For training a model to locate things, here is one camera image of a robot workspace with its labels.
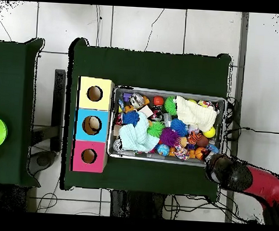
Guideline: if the mint green cloth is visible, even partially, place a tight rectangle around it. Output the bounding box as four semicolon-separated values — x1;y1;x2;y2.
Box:
117;111;162;152

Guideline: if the cream yellow cloth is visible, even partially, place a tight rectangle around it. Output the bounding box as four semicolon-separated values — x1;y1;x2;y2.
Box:
173;95;220;132

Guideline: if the crushed silver can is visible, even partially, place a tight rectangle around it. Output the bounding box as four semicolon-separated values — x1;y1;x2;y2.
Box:
129;93;146;109

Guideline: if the tiger striped toy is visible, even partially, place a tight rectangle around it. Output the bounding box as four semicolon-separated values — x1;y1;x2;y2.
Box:
187;129;204;144

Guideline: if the orange red ball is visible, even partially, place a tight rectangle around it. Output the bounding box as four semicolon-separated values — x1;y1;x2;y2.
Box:
153;95;165;108

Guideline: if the blue spiky ball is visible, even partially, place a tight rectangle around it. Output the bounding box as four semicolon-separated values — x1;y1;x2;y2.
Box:
122;109;141;128
169;117;191;138

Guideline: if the dark green table cloth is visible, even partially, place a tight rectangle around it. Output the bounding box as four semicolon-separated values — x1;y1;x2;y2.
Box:
0;35;47;189
60;37;233;200

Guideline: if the clear mesh bin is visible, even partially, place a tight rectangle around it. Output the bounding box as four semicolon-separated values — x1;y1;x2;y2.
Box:
108;85;227;169

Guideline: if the black cable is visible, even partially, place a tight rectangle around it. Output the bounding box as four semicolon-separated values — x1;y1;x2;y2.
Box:
226;124;279;139

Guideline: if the wooden box with three holes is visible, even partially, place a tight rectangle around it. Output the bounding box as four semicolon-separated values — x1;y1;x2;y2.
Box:
71;76;116;174

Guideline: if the purple spiky ball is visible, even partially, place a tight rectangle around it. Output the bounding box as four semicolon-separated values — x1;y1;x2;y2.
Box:
157;127;181;148

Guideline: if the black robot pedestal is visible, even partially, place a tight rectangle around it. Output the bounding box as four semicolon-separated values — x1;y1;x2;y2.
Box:
107;190;168;220

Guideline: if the green spiky ball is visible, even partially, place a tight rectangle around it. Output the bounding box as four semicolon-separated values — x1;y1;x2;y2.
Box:
163;95;178;117
146;120;167;138

